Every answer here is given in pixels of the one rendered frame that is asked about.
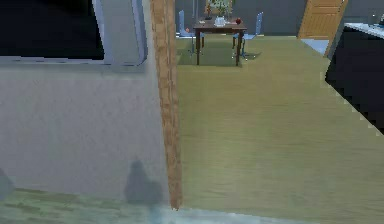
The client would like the black cabinet with pale top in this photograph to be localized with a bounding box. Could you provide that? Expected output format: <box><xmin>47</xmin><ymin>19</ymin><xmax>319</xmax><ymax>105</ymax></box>
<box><xmin>324</xmin><ymin>21</ymin><xmax>384</xmax><ymax>135</ymax></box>

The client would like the dark wooden dining table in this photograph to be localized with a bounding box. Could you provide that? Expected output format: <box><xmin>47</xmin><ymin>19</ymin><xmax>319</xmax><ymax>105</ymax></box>
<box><xmin>192</xmin><ymin>17</ymin><xmax>248</xmax><ymax>67</ymax></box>

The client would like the blue chair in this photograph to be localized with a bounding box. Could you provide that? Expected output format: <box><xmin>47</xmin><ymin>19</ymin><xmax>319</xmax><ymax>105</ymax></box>
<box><xmin>232</xmin><ymin>11</ymin><xmax>264</xmax><ymax>61</ymax></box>
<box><xmin>178</xmin><ymin>9</ymin><xmax>206</xmax><ymax>56</ymax></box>

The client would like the green house plant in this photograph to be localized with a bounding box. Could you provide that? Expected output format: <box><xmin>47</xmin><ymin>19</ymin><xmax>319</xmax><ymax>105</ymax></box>
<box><xmin>209</xmin><ymin>0</ymin><xmax>236</xmax><ymax>18</ymax></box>

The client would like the light wooden room door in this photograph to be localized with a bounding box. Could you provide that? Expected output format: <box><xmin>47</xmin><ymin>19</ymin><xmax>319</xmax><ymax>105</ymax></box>
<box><xmin>297</xmin><ymin>0</ymin><xmax>349</xmax><ymax>41</ymax></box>

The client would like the wooden door frame post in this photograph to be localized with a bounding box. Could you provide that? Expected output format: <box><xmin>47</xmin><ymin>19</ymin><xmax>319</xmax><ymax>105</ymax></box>
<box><xmin>149</xmin><ymin>0</ymin><xmax>184</xmax><ymax>211</ymax></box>

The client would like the window with grey frame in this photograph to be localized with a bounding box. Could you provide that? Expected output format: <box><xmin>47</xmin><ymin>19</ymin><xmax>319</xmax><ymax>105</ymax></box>
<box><xmin>0</xmin><ymin>0</ymin><xmax>149</xmax><ymax>67</ymax></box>

